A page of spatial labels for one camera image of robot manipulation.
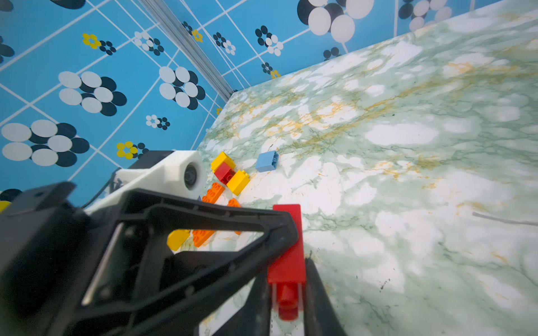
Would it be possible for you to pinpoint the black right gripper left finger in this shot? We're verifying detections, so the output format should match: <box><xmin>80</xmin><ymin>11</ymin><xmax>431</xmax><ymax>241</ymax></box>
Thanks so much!
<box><xmin>214</xmin><ymin>270</ymin><xmax>271</xmax><ymax>336</ymax></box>

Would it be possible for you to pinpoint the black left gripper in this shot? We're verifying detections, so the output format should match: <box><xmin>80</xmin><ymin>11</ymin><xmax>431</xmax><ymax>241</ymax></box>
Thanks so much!
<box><xmin>0</xmin><ymin>181</ymin><xmax>169</xmax><ymax>336</ymax></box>

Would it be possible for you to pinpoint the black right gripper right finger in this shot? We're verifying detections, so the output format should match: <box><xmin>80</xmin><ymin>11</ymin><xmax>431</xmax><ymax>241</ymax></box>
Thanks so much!
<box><xmin>303</xmin><ymin>258</ymin><xmax>346</xmax><ymax>336</ymax></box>

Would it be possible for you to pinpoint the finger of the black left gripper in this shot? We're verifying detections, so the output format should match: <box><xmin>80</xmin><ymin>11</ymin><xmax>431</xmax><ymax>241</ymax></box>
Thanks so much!
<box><xmin>90</xmin><ymin>189</ymin><xmax>298</xmax><ymax>335</ymax></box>

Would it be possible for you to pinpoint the red small lego brick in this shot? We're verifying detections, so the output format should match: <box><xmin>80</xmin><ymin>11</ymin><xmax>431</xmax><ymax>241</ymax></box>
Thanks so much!
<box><xmin>268</xmin><ymin>204</ymin><xmax>306</xmax><ymax>321</ymax></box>

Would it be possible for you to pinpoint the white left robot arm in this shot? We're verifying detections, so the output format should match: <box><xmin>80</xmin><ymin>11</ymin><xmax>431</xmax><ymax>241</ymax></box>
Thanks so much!
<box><xmin>1</xmin><ymin>151</ymin><xmax>298</xmax><ymax>335</ymax></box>

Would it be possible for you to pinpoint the yellow lego brick near arm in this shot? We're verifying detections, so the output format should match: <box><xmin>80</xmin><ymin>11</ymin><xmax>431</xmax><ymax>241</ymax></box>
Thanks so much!
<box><xmin>167</xmin><ymin>230</ymin><xmax>190</xmax><ymax>252</ymax></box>

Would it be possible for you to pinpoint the orange long lego plate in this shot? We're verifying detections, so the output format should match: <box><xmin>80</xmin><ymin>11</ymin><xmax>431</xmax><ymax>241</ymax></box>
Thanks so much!
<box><xmin>192</xmin><ymin>198</ymin><xmax>240</xmax><ymax>248</ymax></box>

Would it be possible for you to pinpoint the orange lego brick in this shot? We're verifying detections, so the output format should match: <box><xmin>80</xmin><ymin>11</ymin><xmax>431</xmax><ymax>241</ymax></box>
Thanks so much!
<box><xmin>202</xmin><ymin>182</ymin><xmax>225</xmax><ymax>204</ymax></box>

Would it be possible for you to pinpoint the red square lego brick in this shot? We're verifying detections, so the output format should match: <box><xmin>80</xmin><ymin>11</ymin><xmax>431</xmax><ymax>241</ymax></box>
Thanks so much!
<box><xmin>214</xmin><ymin>162</ymin><xmax>235</xmax><ymax>185</ymax></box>

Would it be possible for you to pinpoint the yellow square lego brick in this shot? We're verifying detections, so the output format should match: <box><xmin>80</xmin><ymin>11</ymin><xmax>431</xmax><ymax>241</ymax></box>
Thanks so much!
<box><xmin>211</xmin><ymin>152</ymin><xmax>236</xmax><ymax>172</ymax></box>

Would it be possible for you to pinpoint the light blue lego brick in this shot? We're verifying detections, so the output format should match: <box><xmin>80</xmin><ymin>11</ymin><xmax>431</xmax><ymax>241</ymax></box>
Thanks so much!
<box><xmin>255</xmin><ymin>151</ymin><xmax>280</xmax><ymax>172</ymax></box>

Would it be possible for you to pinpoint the left aluminium corner post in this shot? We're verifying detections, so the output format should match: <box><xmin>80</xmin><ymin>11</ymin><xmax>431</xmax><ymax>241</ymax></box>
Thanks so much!
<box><xmin>140</xmin><ymin>0</ymin><xmax>233</xmax><ymax>102</ymax></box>

